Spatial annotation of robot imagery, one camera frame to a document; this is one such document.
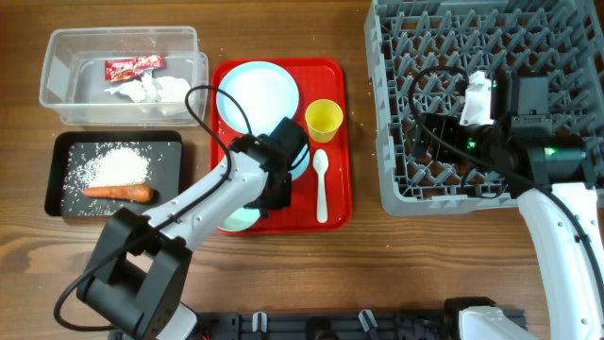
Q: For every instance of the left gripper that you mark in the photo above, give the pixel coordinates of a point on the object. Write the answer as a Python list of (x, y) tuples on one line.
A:
[(282, 199)]

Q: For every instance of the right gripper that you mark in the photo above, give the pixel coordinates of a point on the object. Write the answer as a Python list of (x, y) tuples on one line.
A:
[(422, 138)]

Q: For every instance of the light blue bowl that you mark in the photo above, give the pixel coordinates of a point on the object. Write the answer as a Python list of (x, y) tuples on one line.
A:
[(301, 163)]

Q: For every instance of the white plastic spoon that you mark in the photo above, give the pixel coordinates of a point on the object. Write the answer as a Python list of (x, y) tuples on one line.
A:
[(320, 165)]

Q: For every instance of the yellow plastic cup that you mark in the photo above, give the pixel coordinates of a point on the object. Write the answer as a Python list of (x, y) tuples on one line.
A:
[(323, 118)]

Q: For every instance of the large light blue plate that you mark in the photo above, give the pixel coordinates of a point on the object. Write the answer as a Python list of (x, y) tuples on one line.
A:
[(266, 92)]

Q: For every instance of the green bowl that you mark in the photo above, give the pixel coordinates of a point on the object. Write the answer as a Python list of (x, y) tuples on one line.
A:
[(240, 220)]

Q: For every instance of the orange carrot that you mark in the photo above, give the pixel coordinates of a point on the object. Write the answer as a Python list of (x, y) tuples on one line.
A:
[(139, 193)]

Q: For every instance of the pile of rice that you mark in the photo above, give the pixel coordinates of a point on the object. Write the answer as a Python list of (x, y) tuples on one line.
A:
[(99, 165)]

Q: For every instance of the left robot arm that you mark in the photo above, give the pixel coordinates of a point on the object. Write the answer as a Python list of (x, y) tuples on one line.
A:
[(138, 268)]

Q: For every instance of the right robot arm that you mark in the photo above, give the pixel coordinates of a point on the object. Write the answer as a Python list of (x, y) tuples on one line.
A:
[(506, 126)]

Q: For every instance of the grey dishwasher rack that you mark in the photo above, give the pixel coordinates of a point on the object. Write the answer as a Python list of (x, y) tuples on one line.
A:
[(435, 65)]

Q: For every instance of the black food waste tray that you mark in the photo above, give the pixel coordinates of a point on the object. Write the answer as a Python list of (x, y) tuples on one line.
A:
[(166, 157)]

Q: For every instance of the clear plastic waste bin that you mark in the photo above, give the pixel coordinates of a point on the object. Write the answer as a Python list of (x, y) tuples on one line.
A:
[(73, 74)]

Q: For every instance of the red serving tray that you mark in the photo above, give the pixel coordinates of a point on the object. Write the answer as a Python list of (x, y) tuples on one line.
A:
[(316, 78)]

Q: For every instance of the crumpled white tissue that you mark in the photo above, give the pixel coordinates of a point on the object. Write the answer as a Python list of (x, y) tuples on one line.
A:
[(166, 92)]

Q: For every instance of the red snack wrapper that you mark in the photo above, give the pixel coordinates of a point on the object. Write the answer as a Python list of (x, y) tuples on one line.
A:
[(126, 69)]

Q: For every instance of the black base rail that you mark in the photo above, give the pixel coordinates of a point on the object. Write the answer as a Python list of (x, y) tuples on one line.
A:
[(407, 325)]

